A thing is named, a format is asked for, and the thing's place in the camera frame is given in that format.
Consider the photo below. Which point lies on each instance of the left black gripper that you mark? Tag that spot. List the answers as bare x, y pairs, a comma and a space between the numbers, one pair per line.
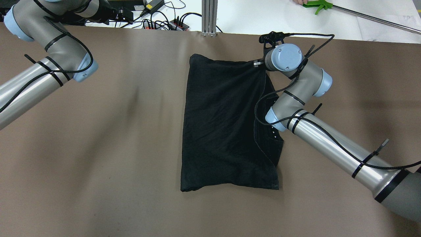
104, 13

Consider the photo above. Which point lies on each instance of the black t-shirt with logo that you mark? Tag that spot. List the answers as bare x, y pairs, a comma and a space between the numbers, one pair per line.
225, 139

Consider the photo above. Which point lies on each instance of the black power adapter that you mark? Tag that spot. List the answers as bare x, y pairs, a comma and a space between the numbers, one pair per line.
150, 6

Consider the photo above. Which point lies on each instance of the power strip with red switches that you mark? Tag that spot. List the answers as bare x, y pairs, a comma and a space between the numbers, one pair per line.
178, 25

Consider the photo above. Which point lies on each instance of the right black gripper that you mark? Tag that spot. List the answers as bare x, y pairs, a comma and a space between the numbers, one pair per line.
258, 63

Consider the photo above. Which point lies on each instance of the green handled reach grabber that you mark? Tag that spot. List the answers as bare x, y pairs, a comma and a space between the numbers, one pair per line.
325, 5

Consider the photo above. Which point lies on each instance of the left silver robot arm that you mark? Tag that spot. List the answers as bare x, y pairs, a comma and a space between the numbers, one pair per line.
66, 57

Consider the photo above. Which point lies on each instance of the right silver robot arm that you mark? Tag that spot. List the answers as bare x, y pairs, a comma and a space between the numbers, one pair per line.
397, 189

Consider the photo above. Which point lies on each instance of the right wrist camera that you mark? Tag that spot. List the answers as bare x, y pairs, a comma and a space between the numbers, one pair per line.
273, 38

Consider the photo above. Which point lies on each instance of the aluminium frame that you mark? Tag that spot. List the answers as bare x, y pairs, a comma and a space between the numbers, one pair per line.
209, 17

